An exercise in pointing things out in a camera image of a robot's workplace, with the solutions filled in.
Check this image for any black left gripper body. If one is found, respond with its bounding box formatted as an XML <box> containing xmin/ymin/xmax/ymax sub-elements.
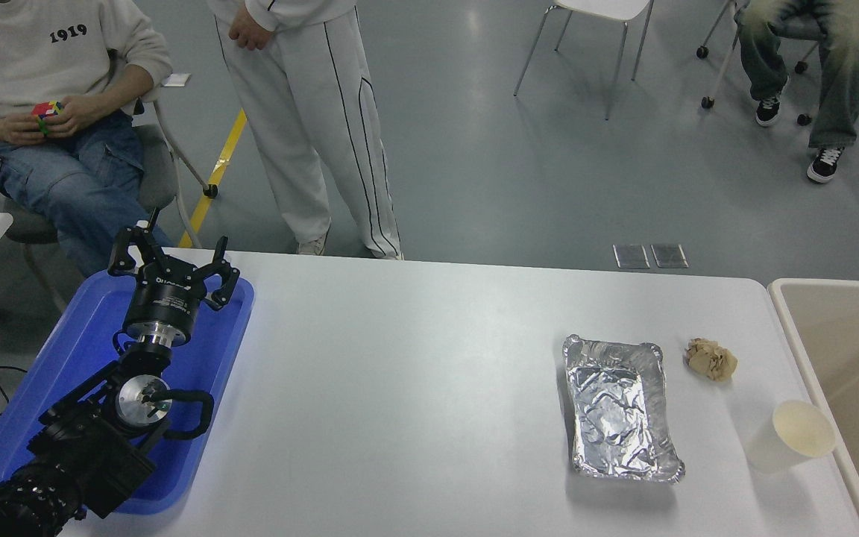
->
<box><xmin>125</xmin><ymin>269</ymin><xmax>209</xmax><ymax>334</ymax></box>

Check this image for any multicoloured puzzle cube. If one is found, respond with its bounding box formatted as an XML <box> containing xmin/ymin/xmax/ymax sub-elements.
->
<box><xmin>31</xmin><ymin>101</ymin><xmax>64</xmax><ymax>136</ymax></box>

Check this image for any pale paper cup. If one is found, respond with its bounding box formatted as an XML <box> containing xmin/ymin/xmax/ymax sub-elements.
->
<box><xmin>744</xmin><ymin>400</ymin><xmax>838</xmax><ymax>476</ymax></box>

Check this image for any seated person's left hand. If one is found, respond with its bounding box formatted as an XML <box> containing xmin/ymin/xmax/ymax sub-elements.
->
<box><xmin>45</xmin><ymin>94</ymin><xmax>107</xmax><ymax>141</ymax></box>

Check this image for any seated person's right hand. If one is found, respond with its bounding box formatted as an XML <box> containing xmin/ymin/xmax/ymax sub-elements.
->
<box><xmin>0</xmin><ymin>111</ymin><xmax>47</xmax><ymax>145</ymax></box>

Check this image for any standing person's left hand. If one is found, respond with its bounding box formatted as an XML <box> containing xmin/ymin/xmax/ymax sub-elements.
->
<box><xmin>228</xmin><ymin>9</ymin><xmax>274</xmax><ymax>52</ymax></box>

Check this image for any grey chair with metal legs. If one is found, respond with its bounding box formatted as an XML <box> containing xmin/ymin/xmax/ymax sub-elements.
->
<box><xmin>0</xmin><ymin>97</ymin><xmax>219</xmax><ymax>321</ymax></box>

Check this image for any blue plastic tray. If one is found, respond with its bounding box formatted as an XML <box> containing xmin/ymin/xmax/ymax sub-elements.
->
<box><xmin>0</xmin><ymin>268</ymin><xmax>256</xmax><ymax>517</ymax></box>

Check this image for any standing person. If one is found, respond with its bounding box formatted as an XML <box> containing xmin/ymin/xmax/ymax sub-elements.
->
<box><xmin>207</xmin><ymin>0</ymin><xmax>406</xmax><ymax>261</ymax></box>

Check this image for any seated person with cube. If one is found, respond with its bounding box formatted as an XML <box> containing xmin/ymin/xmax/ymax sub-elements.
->
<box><xmin>0</xmin><ymin>0</ymin><xmax>174</xmax><ymax>278</ymax></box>

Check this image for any metal floor plate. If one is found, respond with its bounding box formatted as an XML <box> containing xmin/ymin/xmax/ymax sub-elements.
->
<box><xmin>613</xmin><ymin>244</ymin><xmax>650</xmax><ymax>270</ymax></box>
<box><xmin>651</xmin><ymin>243</ymin><xmax>690</xmax><ymax>269</ymax></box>

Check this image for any silver foil tray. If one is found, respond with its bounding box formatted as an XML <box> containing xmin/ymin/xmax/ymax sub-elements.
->
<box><xmin>562</xmin><ymin>334</ymin><xmax>686</xmax><ymax>484</ymax></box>

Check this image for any white chair with metal legs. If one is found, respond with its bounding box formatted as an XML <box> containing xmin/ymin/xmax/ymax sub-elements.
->
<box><xmin>513</xmin><ymin>0</ymin><xmax>655</xmax><ymax>121</ymax></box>

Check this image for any crumpled tan paper ball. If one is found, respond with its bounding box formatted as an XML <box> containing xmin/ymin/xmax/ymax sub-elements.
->
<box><xmin>684</xmin><ymin>338</ymin><xmax>739</xmax><ymax>383</ymax></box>

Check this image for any wheeled office chair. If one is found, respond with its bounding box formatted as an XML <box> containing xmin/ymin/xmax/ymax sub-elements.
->
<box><xmin>696</xmin><ymin>0</ymin><xmax>859</xmax><ymax>126</ymax></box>

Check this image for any seated person on wheeled chair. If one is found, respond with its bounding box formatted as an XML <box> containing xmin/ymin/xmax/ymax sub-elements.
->
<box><xmin>734</xmin><ymin>0</ymin><xmax>859</xmax><ymax>184</ymax></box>

